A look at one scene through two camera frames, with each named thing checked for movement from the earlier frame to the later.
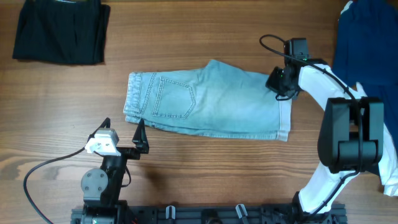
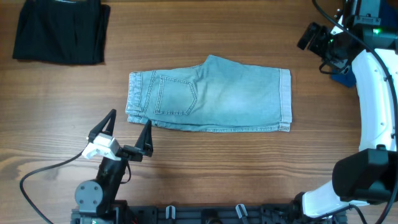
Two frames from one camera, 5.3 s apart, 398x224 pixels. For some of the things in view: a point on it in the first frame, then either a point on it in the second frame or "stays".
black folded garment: [63, 32] stays
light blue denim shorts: [219, 99] stays
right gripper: [271, 84] → [321, 33]
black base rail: [209, 214] stays
